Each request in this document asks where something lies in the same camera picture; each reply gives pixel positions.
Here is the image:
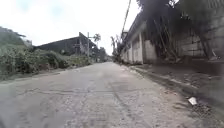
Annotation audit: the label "palm tree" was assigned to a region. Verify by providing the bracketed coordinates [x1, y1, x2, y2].
[92, 33, 102, 51]

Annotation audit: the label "utility pole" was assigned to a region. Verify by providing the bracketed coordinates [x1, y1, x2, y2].
[85, 31, 92, 58]

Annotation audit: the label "grey concrete road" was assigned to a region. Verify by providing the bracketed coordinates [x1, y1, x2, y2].
[0, 61, 224, 128]

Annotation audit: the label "dark shed building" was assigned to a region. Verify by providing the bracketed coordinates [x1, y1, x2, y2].
[34, 31, 99, 57]

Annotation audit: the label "leaning pole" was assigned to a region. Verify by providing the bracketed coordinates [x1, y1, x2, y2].
[120, 0, 133, 36]

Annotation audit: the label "dark tree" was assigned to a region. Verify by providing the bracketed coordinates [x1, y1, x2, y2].
[136, 0, 224, 63]

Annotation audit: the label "dark roadside gutter strip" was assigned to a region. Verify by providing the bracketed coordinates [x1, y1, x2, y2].
[128, 59, 224, 116]

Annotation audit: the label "overgrown green bushes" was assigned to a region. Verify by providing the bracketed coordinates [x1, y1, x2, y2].
[0, 26, 96, 81]

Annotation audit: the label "white litter piece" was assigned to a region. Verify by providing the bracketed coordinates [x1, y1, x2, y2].
[187, 96, 199, 107]

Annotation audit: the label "long white wall building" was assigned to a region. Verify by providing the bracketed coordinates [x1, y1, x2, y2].
[118, 0, 224, 66]

